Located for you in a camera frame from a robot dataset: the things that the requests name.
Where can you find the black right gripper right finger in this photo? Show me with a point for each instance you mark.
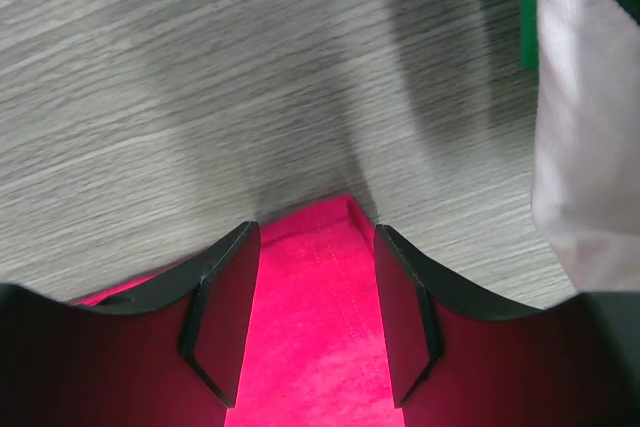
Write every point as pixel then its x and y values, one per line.
pixel 462 355

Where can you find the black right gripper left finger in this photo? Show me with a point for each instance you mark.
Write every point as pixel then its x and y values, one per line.
pixel 166 352

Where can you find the red t shirt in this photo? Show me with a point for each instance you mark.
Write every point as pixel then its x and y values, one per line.
pixel 315 352

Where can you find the folded white printed t shirt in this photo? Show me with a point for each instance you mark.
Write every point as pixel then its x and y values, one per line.
pixel 585 197

